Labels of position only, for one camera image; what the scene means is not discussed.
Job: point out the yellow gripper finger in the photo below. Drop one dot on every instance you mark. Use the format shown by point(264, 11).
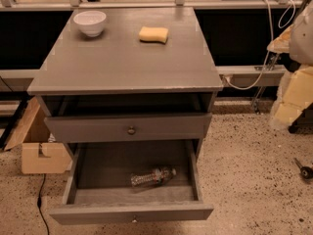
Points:
point(294, 95)
point(281, 44)

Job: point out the clear plastic water bottle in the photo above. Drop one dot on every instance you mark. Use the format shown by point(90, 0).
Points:
point(157, 176)

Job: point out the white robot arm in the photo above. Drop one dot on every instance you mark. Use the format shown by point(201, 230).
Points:
point(301, 42)

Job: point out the closed grey top drawer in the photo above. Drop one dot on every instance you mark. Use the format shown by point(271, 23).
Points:
point(128, 128)

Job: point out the grey wooden drawer cabinet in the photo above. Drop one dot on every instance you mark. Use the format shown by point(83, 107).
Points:
point(132, 106)

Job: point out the open grey middle drawer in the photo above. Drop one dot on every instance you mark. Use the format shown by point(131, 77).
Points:
point(99, 186)

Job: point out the black caster wheel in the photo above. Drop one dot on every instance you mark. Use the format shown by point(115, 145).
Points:
point(306, 172)

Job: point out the yellow sponge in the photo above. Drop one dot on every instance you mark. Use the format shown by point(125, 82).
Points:
point(153, 34)

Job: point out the white ceramic bowl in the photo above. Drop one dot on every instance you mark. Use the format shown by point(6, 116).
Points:
point(91, 23)

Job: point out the cardboard box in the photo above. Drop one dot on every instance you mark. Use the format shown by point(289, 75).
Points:
point(40, 154)

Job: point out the grey metal rail frame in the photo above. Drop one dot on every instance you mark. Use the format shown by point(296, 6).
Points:
point(254, 74)

